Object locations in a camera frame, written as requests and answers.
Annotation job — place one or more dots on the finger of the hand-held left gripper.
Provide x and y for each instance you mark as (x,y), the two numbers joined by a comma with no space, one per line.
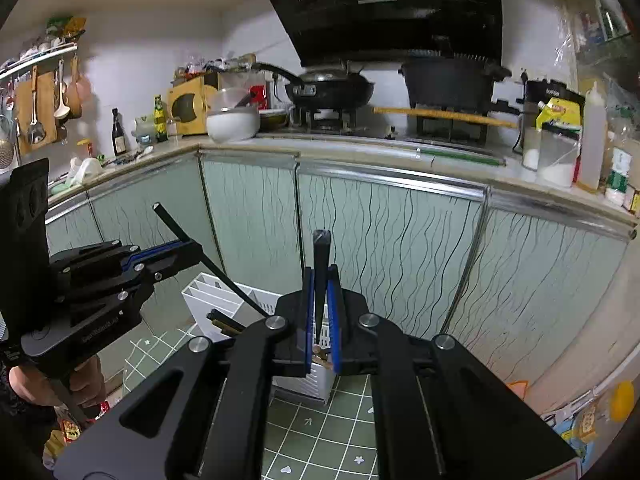
(125,287)
(150,254)

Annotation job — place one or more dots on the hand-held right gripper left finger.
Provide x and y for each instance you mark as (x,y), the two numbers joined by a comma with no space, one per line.
(309,320)

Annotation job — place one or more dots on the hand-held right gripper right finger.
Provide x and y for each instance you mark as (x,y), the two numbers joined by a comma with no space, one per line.
(336,330)

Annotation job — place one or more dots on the black chopstick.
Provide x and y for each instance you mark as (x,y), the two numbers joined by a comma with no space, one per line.
(230,284)
(320,270)
(220,317)

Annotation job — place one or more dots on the white plastic utensil holder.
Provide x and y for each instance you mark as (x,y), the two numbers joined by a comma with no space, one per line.
(200,300)

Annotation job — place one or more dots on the person's left hand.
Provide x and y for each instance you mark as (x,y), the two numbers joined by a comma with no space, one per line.
(87,385)

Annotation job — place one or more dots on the metal strainer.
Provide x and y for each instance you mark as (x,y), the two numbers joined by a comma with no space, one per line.
(5,156)

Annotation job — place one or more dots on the white crumpled bag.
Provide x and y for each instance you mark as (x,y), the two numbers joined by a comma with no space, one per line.
(85,170)

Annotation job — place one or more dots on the metal slotted spatula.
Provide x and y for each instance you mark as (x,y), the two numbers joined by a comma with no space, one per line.
(36,132)

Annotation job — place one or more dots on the green checkered tablecloth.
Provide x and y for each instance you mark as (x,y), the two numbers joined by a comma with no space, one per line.
(325,430)

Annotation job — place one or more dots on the green patterned kitchen cabinet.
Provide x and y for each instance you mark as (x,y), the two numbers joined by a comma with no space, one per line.
(400,240)

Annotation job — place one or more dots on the white ladle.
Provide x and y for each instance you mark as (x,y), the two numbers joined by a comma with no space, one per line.
(61,110)

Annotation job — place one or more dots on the hanging wooden cutting board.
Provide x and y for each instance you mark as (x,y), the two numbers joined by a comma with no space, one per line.
(45,105)

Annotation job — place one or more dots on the dark glass bottle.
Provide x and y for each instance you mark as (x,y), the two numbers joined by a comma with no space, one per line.
(118,137)

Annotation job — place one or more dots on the green glass bottle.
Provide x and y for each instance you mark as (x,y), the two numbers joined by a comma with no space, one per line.
(160,125)

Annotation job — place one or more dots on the pink pan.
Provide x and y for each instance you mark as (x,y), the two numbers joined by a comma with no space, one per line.
(80,92)

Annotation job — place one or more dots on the white pot with lid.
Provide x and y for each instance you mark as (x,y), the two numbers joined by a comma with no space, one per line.
(232,127)

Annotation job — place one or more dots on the yellow box with window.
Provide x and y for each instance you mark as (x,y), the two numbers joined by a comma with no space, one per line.
(187,107)

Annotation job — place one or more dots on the orange plastic bag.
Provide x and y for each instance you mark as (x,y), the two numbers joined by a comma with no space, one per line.
(520,389)

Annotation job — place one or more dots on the gas stove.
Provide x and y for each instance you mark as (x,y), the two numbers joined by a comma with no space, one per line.
(325,120)

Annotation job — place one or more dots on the black wok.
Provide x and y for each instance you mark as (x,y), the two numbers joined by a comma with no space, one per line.
(330,90)

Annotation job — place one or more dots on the small clear jar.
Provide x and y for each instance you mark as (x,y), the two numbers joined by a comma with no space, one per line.
(531,157)

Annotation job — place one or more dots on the black cast iron pot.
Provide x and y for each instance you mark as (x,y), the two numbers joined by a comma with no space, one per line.
(445,85)

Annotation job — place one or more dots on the clear jar white powder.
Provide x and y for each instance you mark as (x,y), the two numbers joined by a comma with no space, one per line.
(557,172)

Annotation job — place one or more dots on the oil bottle yellow cap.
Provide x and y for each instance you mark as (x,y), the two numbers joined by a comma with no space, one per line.
(622,400)

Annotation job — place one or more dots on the yellow packet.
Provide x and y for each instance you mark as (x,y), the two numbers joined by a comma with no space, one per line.
(562,110)

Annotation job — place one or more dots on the white squeeze bottle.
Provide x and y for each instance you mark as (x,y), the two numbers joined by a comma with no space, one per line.
(592,145)

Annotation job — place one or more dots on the black lidded appliance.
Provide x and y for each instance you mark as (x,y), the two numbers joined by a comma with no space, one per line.
(550,92)

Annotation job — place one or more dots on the white bottle green label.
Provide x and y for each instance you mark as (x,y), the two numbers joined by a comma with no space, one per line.
(619,170)

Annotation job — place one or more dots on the black range hood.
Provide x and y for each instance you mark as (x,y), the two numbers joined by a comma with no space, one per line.
(390,5)

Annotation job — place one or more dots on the plastic covered shelf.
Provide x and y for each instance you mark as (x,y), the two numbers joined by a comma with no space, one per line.
(600,20)

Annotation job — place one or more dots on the metal wall rack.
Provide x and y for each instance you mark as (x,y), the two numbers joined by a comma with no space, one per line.
(50,54)

